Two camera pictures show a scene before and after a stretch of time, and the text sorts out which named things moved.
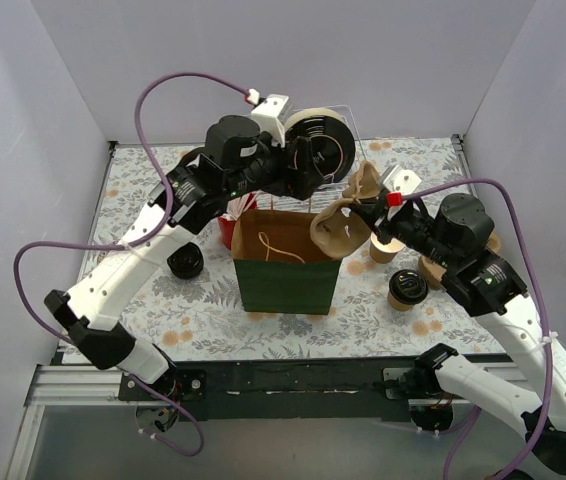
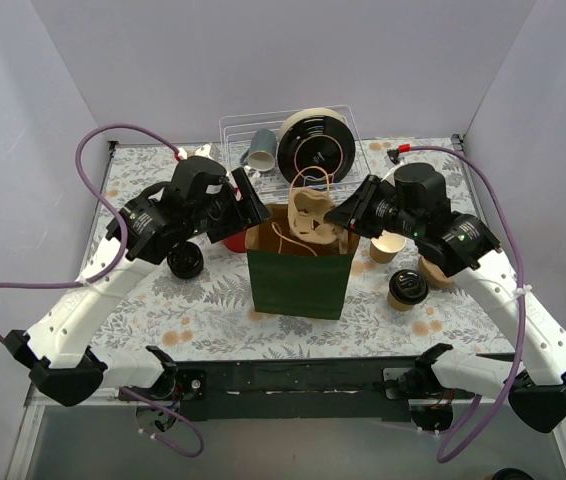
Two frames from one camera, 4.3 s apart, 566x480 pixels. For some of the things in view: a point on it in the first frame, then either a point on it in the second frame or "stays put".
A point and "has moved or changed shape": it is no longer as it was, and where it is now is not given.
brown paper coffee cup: x=399 y=305 stays put
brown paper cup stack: x=384 y=253 stays put
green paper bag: x=281 y=267 has moved or changed shape
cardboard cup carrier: x=337 y=230 has moved or changed shape
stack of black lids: x=187 y=261 stays put
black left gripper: x=296 y=170 → x=233 y=211
